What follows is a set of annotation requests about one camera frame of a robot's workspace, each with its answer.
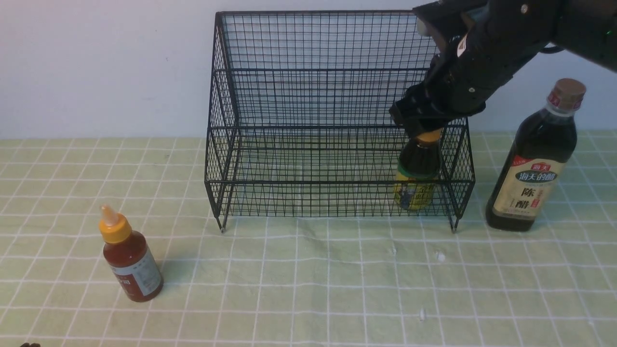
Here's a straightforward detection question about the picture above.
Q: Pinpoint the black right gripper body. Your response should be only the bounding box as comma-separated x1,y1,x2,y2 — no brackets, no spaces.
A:
389,11,531,137

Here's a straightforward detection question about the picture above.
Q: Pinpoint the tall dark vinegar bottle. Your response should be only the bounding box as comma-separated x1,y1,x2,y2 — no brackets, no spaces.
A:
485,78,587,231

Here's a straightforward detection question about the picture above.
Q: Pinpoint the small dark bottle yellow label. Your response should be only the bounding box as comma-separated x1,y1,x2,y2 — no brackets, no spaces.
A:
394,128,443,211

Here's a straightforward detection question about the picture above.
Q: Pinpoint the red sauce bottle yellow cap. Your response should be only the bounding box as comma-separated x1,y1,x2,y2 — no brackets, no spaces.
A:
99,204,164,303

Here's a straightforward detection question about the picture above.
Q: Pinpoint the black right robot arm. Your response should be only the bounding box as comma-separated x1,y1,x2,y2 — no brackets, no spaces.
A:
389,0,617,138

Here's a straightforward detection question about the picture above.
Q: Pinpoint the green checkered tablecloth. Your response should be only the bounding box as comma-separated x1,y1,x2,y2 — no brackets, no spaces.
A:
0,130,617,347

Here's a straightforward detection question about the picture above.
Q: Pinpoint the black wire mesh rack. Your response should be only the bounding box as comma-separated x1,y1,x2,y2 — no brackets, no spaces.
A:
203,10,475,232

